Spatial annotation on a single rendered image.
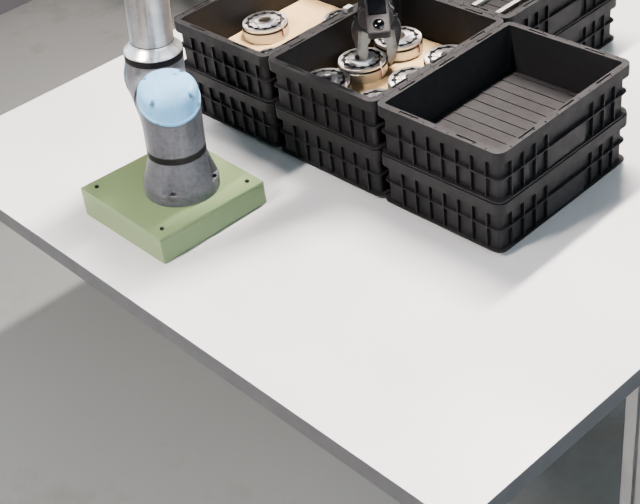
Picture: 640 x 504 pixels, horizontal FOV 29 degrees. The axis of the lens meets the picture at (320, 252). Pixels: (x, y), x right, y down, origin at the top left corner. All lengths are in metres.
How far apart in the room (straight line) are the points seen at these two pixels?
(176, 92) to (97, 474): 1.04
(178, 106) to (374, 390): 0.67
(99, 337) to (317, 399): 1.40
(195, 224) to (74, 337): 1.06
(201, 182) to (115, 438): 0.88
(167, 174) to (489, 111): 0.64
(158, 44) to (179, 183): 0.27
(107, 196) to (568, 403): 1.01
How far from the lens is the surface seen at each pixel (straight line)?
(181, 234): 2.39
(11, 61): 4.83
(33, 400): 3.26
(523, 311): 2.20
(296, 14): 2.92
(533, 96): 2.53
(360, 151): 2.44
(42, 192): 2.69
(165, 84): 2.39
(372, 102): 2.35
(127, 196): 2.50
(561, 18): 2.77
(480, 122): 2.45
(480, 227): 2.32
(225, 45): 2.63
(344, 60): 2.64
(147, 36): 2.44
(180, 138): 2.38
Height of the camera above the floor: 2.13
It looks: 37 degrees down
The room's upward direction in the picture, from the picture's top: 7 degrees counter-clockwise
